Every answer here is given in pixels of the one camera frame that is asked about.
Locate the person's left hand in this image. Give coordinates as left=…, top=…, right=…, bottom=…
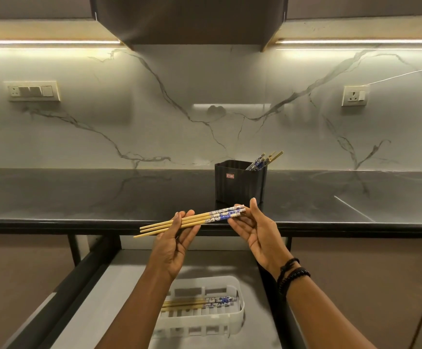
left=149, top=210, right=201, bottom=281

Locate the person's right hand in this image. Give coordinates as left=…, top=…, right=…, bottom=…
left=228, top=198, right=295, bottom=277

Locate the person's left forearm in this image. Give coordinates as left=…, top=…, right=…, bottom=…
left=95, top=266, right=177, bottom=349

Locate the person's right forearm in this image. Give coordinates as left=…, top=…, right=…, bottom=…
left=279, top=270, right=379, bottom=349

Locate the black ribbed utensil holder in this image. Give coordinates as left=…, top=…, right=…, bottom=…
left=215, top=160, right=268, bottom=204

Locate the grey pull-out drawer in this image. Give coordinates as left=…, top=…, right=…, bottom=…
left=2, top=234, right=307, bottom=349

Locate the white plastic slotted tray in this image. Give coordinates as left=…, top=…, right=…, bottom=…
left=152, top=275, right=245, bottom=340

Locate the brown lower cabinet door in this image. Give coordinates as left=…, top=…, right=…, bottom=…
left=290, top=238, right=422, bottom=349
left=0, top=234, right=78, bottom=349

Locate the led strip light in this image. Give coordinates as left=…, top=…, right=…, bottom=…
left=0, top=39, right=123, bottom=46
left=276, top=39, right=422, bottom=45

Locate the dark kitchen range hood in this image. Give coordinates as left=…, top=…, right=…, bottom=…
left=89, top=0, right=290, bottom=52

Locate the black cord bracelet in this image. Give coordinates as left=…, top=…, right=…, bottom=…
left=276, top=258, right=301, bottom=285

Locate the black beaded bracelet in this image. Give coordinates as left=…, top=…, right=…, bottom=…
left=278, top=267, right=311, bottom=299

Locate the cream wall power socket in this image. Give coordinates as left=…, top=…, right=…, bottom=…
left=342, top=86, right=371, bottom=107

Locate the cream wall switch panel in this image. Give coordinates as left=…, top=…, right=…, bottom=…
left=3, top=81, right=61, bottom=102

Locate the thin white cable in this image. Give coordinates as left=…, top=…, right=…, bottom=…
left=364, top=64, right=422, bottom=86

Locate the brown upper wall cabinet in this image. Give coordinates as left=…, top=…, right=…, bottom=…
left=0, top=0, right=100, bottom=42
left=274, top=0, right=422, bottom=42

